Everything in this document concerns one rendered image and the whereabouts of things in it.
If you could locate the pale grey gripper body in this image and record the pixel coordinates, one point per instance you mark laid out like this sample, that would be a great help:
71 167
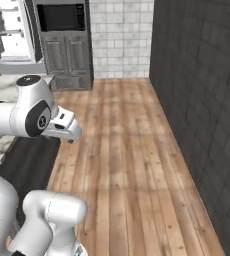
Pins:
70 132

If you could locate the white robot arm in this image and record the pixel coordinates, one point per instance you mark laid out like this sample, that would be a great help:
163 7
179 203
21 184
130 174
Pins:
0 120

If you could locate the dark grey tall cupboard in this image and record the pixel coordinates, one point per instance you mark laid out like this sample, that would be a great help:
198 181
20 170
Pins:
68 56

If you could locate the white open fridge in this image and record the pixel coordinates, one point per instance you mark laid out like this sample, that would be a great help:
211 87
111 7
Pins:
15 43

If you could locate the black built-in microwave oven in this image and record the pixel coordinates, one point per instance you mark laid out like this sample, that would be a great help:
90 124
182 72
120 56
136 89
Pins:
61 16

